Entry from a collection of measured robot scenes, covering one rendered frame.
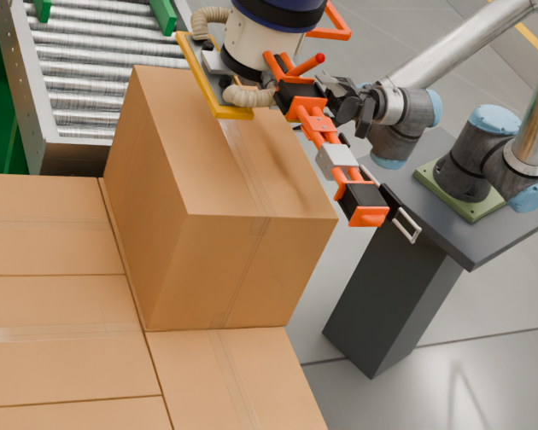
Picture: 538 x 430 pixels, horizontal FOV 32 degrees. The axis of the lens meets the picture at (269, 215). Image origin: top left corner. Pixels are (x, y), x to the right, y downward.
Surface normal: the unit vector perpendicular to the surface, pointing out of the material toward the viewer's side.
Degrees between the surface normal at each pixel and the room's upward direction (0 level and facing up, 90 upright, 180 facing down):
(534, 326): 0
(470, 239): 0
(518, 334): 0
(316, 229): 90
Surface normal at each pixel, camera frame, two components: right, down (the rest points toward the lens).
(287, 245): 0.30, 0.68
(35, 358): 0.32, -0.73
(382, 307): -0.67, 0.28
